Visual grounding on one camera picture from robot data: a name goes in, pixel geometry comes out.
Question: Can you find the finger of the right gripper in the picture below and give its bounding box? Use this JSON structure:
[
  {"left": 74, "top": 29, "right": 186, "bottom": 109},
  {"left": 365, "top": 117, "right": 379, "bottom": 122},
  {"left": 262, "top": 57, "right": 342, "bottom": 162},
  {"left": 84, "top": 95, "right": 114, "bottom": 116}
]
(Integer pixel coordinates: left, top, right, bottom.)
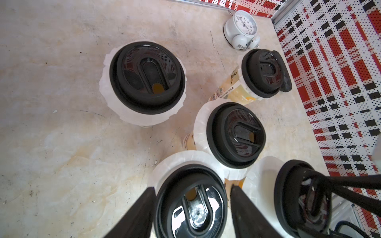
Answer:
[
  {"left": 303, "top": 168, "right": 381, "bottom": 189},
  {"left": 315, "top": 185, "right": 381, "bottom": 217}
]

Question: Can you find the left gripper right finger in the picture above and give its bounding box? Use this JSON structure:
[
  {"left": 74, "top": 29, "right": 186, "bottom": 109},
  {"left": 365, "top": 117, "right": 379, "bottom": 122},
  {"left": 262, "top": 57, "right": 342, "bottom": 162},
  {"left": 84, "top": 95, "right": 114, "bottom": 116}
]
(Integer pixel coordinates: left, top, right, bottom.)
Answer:
[{"left": 230, "top": 185, "right": 281, "bottom": 238}]

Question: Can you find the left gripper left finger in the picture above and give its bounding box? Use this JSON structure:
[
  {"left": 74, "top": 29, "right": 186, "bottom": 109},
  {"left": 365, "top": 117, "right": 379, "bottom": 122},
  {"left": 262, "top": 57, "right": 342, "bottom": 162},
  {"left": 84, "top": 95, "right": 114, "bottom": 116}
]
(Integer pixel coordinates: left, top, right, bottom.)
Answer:
[{"left": 105, "top": 187, "right": 156, "bottom": 238}]

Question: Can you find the black lid front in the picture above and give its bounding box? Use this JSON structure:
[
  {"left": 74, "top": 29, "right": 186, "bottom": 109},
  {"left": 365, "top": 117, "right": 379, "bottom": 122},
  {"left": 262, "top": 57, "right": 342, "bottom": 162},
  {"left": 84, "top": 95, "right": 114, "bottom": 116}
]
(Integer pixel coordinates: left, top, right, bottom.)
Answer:
[{"left": 154, "top": 164, "right": 227, "bottom": 238}]

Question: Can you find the paper milk tea cup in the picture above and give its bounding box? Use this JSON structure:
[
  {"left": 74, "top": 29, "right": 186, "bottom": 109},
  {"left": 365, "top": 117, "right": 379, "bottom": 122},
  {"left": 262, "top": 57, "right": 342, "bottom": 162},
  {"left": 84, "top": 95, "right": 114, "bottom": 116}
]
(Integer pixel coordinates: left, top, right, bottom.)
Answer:
[
  {"left": 208, "top": 67, "right": 251, "bottom": 106},
  {"left": 182, "top": 132, "right": 196, "bottom": 150}
]

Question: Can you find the black cup lid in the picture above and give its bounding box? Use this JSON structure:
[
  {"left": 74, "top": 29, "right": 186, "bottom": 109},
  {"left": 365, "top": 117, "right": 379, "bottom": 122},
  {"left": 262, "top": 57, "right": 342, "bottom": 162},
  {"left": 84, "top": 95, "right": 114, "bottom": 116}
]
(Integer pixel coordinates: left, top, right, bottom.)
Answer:
[{"left": 109, "top": 41, "right": 186, "bottom": 115}]

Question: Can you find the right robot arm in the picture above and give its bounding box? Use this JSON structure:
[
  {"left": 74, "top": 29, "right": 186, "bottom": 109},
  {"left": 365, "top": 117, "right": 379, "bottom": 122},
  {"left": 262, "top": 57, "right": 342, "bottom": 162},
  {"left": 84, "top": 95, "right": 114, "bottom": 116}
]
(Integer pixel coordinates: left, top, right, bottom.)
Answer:
[{"left": 288, "top": 161, "right": 381, "bottom": 238}]

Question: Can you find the small white clock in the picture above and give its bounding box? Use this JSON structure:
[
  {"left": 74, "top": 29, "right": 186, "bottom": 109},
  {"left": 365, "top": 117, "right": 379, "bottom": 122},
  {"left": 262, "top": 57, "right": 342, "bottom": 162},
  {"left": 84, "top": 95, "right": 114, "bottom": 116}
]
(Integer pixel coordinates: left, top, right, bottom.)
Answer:
[{"left": 223, "top": 10, "right": 261, "bottom": 51}]

